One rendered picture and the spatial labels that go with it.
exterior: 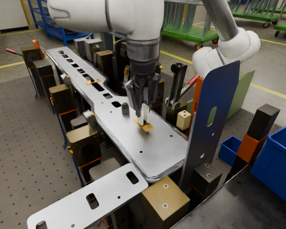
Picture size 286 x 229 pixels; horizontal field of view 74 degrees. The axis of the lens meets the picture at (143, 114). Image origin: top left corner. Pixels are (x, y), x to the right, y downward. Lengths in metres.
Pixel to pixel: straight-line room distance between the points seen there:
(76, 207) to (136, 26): 0.46
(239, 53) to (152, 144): 0.83
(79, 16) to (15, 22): 7.06
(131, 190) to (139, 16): 0.43
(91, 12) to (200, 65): 0.91
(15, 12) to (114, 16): 7.09
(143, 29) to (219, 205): 0.45
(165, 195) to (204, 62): 0.98
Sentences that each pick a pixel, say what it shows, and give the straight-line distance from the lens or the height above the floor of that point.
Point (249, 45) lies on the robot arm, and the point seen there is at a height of 1.14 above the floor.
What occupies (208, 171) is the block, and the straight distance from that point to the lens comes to 0.51.
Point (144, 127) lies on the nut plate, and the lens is 0.67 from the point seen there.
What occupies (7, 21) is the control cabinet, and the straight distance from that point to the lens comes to 7.54.
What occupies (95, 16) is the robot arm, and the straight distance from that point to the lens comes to 0.52.
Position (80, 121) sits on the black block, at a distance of 0.80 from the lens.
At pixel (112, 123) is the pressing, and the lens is 0.74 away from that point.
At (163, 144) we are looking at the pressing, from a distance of 0.65.
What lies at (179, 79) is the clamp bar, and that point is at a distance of 0.69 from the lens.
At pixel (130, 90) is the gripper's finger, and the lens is 0.57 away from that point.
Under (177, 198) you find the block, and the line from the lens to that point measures 0.47.
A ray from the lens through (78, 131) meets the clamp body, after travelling 0.67.
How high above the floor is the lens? 1.46
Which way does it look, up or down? 37 degrees down
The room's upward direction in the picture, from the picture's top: straight up
